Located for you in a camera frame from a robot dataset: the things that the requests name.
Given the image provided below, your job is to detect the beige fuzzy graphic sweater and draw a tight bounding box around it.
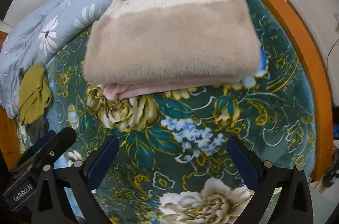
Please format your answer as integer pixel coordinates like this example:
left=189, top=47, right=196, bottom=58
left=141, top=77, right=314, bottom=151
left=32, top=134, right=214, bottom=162
left=83, top=0, right=260, bottom=84

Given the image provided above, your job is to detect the dark grey garment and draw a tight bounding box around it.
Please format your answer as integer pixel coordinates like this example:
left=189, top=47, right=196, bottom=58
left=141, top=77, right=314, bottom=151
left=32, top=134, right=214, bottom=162
left=26, top=116, right=49, bottom=144

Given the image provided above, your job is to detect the olive green knit sweater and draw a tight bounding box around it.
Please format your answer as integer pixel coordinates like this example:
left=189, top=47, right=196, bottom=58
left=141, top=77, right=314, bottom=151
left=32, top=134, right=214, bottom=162
left=19, top=65, right=52, bottom=125

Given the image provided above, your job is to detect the pink folded garment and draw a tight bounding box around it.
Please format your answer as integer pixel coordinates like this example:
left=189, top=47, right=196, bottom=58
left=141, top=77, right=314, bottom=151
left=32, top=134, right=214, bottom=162
left=99, top=76, right=241, bottom=101

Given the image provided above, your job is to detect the teal floral bed blanket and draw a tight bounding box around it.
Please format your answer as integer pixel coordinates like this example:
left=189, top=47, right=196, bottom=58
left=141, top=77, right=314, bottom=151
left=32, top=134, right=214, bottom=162
left=46, top=0, right=316, bottom=223

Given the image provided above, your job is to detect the orange wooden bed frame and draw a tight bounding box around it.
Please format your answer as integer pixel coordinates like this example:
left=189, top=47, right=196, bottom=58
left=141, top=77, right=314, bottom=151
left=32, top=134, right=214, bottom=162
left=0, top=0, right=335, bottom=181

